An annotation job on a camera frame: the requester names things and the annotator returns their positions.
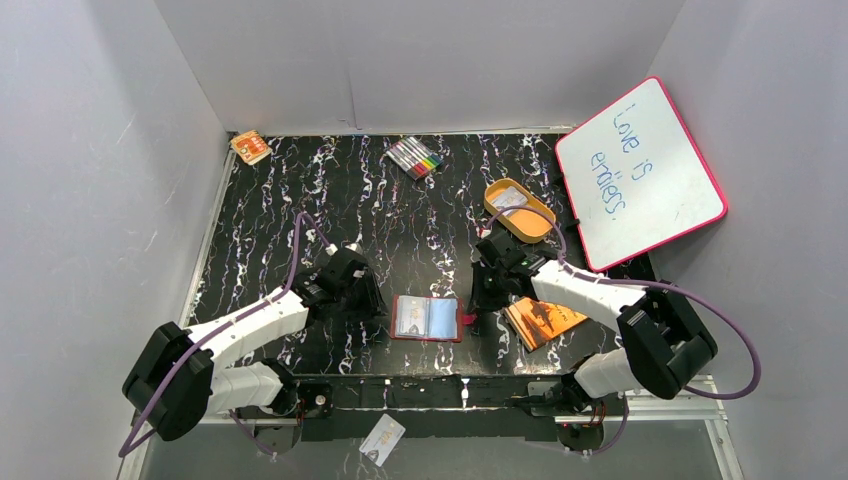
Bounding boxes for red leather card holder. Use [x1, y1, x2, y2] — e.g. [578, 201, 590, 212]
[389, 295, 466, 343]

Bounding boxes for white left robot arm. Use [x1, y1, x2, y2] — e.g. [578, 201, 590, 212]
[122, 244, 387, 441]

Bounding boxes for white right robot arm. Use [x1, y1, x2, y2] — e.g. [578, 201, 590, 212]
[469, 231, 718, 414]

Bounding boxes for white credit card in tray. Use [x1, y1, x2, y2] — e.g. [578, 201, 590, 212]
[491, 186, 528, 210]

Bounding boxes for small orange card box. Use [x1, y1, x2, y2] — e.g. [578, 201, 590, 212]
[230, 130, 271, 165]

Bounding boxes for yellow oval tray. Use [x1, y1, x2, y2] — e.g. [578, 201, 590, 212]
[483, 178, 556, 244]

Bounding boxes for orange book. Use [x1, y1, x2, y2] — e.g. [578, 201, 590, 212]
[504, 298, 588, 352]

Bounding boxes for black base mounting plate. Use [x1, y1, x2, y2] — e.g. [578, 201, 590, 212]
[261, 374, 607, 450]

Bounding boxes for pack of coloured markers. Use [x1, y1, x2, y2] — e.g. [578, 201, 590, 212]
[385, 136, 444, 180]

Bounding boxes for pink framed whiteboard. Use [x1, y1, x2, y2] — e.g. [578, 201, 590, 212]
[555, 76, 728, 272]

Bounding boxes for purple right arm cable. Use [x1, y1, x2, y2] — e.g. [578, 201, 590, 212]
[482, 205, 763, 401]

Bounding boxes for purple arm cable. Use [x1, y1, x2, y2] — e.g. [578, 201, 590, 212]
[482, 205, 763, 401]
[117, 211, 339, 460]

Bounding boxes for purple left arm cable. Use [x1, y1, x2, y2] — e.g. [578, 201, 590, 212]
[117, 211, 339, 460]

